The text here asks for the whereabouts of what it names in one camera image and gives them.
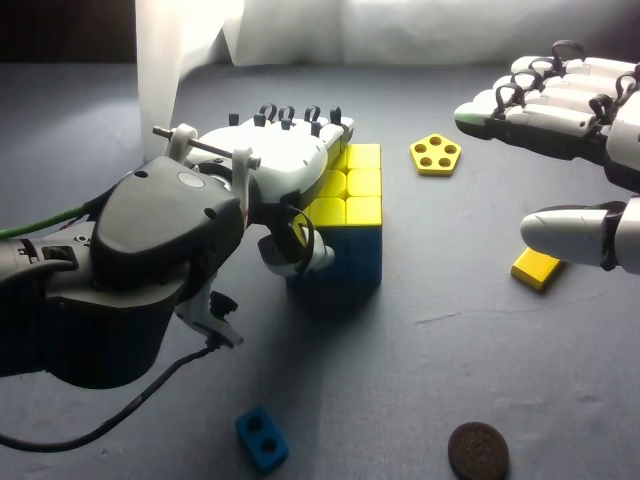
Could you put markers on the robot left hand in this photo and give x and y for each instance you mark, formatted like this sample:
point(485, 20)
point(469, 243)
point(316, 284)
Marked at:
point(280, 150)

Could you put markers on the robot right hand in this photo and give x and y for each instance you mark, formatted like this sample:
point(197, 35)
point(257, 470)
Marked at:
point(560, 100)

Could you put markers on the Rubik's cube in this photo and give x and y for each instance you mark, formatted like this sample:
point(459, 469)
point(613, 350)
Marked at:
point(360, 190)

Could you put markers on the white padded backdrop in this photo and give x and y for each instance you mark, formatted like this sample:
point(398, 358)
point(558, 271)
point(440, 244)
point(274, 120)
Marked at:
point(450, 30)

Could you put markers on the yellow pentagon block with holes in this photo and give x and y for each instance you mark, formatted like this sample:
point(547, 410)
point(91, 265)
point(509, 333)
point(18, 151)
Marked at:
point(435, 152)

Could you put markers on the yellow rectangular block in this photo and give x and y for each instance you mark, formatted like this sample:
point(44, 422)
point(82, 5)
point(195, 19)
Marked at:
point(535, 272)

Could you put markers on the blue two-hole rectangular block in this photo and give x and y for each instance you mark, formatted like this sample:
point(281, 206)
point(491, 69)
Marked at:
point(262, 434)

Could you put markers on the brown chocolate sandwich cookie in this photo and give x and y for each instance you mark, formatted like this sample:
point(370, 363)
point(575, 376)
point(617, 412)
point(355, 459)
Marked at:
point(477, 450)

